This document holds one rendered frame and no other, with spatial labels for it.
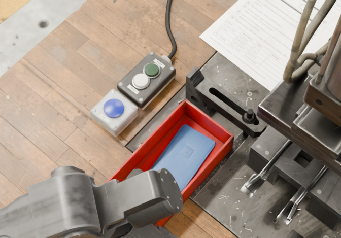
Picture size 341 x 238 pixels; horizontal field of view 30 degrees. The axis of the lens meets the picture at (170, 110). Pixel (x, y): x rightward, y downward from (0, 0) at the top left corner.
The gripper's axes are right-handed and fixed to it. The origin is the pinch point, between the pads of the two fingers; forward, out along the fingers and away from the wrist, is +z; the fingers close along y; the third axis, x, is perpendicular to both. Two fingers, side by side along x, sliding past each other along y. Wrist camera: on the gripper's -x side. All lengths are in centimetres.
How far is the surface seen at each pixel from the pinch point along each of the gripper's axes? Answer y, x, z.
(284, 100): 23.8, -4.6, 9.3
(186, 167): 2.1, 5.3, 23.4
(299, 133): 21.5, -10.1, 4.9
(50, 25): -12, 106, 121
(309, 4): 35.5, -5.5, -18.8
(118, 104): 3.6, 23.0, 21.1
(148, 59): 13.3, 25.9, 27.5
